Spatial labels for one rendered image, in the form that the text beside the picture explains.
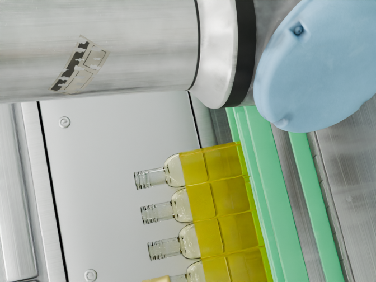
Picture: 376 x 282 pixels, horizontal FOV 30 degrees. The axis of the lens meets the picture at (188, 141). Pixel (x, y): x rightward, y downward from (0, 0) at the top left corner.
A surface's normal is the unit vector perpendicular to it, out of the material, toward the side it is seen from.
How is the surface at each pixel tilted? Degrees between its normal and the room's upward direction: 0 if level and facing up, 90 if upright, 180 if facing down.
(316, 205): 90
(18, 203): 90
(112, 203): 90
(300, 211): 90
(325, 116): 101
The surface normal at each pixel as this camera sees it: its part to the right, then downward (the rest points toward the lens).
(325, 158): 0.04, -0.25
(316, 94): 0.39, 0.63
